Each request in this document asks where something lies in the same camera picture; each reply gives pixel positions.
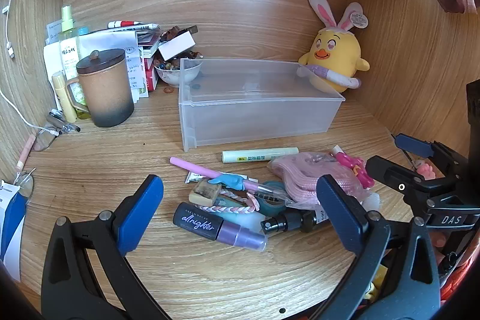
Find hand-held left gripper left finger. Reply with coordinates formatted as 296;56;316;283
40;175;177;320

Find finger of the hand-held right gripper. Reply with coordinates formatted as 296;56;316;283
393;133;442;158
365;155;447;199

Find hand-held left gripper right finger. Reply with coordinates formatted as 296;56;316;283
307;175;441;320

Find dark spray bottle white label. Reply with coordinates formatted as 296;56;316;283
261;208;338;235

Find pink zip pouch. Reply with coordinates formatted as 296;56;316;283
268;151;370;210

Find worn eraser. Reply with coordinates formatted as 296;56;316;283
188;178;223;206

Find pale green tube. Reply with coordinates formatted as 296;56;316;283
215;208;271;232

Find clear plastic bin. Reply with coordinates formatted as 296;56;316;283
178;58;346;153

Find person's right hand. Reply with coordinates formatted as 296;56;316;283
429;230;461;270

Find pink ornament headband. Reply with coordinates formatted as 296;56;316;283
415;160;436;179

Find pink scissors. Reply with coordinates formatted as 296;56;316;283
330;145;376;189

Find black bottle purple cap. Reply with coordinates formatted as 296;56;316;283
172;202;268;252

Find pink pen blue ornament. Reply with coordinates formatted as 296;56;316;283
169;156;297;202

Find blue tape roll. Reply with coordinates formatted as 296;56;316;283
255;189;290;216

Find yellow printed cloth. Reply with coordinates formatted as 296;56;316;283
362;260;389;306

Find orange garment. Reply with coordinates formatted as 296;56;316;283
439;249;480;306

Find pale yellow marker tube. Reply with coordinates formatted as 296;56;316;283
221;147;299;164

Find black pen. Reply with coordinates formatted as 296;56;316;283
49;109;81;133

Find round glass lens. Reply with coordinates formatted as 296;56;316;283
14;170;36;200

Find brown lidded ceramic mug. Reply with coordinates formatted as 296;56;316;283
67;49;136;128

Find yellow chick plush toy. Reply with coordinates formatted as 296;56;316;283
298;0;371;93

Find pink slim stick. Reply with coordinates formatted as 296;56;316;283
17;134;36;171

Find blue white packet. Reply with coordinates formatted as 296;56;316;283
0;181;28;282

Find red white box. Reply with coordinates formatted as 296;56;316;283
140;55;159;92

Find ceramic bowl of beads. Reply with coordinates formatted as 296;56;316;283
154;59;204;87

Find pale yellow stick tube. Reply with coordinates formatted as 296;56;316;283
52;72;77;122

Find white cardboard box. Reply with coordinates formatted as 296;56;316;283
157;32;196;61

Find stack of booklets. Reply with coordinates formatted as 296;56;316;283
137;24;163;58

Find green spray bottle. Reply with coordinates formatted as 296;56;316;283
58;6;91;120

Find white paper sheets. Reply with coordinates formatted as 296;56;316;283
43;20;147;103

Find dark brown hair clip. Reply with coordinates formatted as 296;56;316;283
159;25;199;43

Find red white marker pen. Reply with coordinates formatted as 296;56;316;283
108;20;145;29

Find pink white braided bracelet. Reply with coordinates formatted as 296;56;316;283
200;189;263;216

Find wire frame eyeglasses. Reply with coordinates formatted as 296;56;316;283
32;123;70;153

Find white charging cable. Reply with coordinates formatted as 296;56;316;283
2;0;19;60
0;85;61;136

